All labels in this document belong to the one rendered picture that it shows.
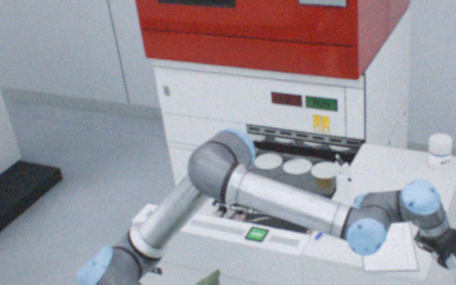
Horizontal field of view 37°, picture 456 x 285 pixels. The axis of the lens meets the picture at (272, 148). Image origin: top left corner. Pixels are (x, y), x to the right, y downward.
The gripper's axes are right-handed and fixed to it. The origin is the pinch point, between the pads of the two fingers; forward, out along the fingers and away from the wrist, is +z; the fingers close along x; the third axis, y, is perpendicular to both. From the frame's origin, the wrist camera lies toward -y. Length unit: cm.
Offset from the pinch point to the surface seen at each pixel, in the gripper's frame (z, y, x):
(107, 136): 131, 297, -12
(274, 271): 2, 45, 26
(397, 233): 6.7, 21.4, -2.2
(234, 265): 1, 57, 31
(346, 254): -0.7, 27.1, 12.0
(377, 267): -0.9, 17.3, 11.1
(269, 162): 20, 85, -9
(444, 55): 120, 111, -138
